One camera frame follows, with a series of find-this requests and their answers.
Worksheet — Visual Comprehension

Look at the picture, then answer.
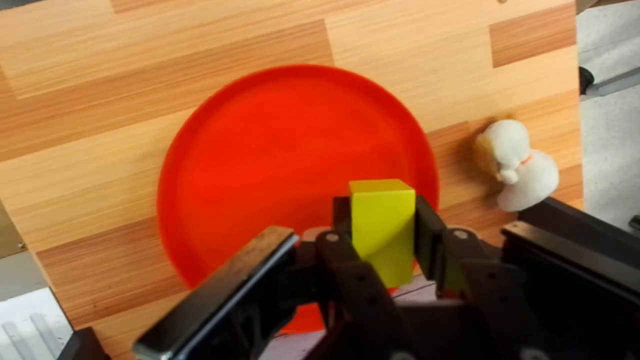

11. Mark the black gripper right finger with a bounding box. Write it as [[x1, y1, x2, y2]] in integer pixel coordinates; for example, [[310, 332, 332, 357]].
[[415, 198, 528, 360]]

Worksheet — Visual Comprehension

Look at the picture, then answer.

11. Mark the yellow block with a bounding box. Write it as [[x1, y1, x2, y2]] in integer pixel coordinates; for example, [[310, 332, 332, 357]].
[[350, 180, 416, 288]]

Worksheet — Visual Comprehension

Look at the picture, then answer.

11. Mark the orange plate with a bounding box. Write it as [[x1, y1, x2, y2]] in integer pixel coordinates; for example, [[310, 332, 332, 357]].
[[156, 61, 443, 336]]

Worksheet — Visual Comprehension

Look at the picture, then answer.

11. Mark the small white plush toy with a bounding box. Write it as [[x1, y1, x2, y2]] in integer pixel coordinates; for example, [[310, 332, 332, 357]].
[[473, 119, 561, 212]]

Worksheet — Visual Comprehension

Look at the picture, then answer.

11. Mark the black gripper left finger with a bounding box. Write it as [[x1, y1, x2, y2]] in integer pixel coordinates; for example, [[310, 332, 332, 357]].
[[314, 196, 415, 360]]

